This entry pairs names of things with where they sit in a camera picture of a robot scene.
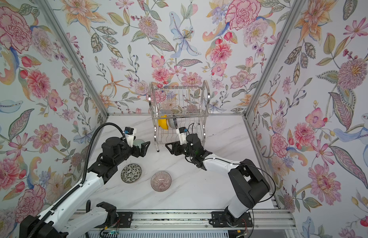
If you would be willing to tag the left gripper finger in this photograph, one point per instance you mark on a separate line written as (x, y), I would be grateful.
(142, 149)
(140, 142)

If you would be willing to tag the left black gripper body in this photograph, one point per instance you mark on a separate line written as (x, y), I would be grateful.
(126, 152)

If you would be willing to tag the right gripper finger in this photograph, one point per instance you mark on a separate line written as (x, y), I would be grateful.
(173, 144)
(172, 149)

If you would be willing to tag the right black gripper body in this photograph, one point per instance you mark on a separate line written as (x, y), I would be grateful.
(186, 151)

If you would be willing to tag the dark blue patterned bowl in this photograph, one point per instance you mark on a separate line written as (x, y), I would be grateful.
(173, 124)

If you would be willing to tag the black white speckled bowl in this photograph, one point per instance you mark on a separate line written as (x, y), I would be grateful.
(131, 173)

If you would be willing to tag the pink glass bowl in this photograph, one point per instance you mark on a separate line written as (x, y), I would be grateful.
(161, 181)

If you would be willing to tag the steel two-tier dish rack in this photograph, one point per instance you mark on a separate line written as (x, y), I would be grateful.
(188, 104)

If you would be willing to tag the green glass bowl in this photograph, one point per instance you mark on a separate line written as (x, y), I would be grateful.
(135, 142)

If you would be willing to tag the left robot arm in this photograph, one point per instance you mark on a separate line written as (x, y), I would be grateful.
(99, 173)

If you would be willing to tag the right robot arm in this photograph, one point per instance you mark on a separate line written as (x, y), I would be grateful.
(249, 185)

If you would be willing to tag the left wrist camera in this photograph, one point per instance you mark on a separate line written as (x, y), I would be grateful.
(129, 135)

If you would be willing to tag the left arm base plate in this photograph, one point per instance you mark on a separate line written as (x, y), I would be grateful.
(117, 220)

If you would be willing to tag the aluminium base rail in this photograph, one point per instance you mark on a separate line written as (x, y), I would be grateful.
(263, 219)

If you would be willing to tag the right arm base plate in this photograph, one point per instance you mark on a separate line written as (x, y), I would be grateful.
(224, 220)

